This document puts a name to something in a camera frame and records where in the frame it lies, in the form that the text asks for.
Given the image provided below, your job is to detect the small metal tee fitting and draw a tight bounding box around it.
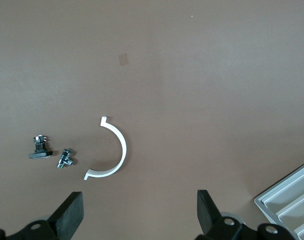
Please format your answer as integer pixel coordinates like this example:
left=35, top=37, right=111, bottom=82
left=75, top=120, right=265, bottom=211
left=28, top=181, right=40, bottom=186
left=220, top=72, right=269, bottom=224
left=57, top=148, right=75, bottom=169

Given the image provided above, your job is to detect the white half ring clamp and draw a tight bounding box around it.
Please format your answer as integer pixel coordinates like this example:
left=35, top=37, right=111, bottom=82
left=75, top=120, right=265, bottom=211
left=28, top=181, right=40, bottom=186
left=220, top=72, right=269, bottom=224
left=83, top=115, right=128, bottom=181

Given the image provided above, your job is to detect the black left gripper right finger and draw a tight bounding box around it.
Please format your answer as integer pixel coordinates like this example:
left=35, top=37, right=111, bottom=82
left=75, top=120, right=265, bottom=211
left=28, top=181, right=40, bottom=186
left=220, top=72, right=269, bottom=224
left=195, top=189, right=299, bottom=240

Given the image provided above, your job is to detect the black switch component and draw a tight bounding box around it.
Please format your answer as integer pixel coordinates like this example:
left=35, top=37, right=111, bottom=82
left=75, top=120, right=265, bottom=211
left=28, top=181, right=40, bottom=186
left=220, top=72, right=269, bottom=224
left=29, top=134, right=54, bottom=160

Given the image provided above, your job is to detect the white drawer cabinet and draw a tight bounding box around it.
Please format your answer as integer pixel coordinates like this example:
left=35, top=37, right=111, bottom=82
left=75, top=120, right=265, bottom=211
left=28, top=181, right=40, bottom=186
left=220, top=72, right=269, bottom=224
left=253, top=158, right=304, bottom=240

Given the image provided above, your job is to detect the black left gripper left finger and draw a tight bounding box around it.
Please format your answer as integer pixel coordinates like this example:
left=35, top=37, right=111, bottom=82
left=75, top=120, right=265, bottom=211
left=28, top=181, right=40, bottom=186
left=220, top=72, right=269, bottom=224
left=0, top=191, right=85, bottom=240

